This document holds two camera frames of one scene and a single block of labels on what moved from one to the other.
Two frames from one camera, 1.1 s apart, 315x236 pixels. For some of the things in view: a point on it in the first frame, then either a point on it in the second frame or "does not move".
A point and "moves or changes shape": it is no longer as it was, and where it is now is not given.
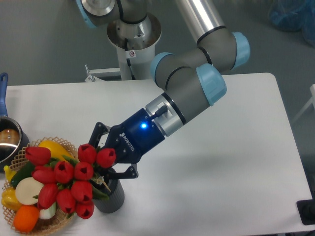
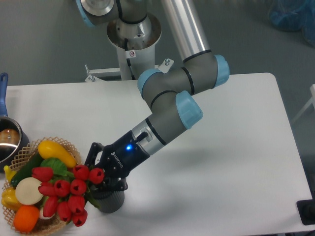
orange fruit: [25, 218] does not move
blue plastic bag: [294, 15] does not move
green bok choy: [47, 213] → [60, 169]
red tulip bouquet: [73, 184] moves or changes shape
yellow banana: [9, 172] does not move
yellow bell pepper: [9, 199] does not move
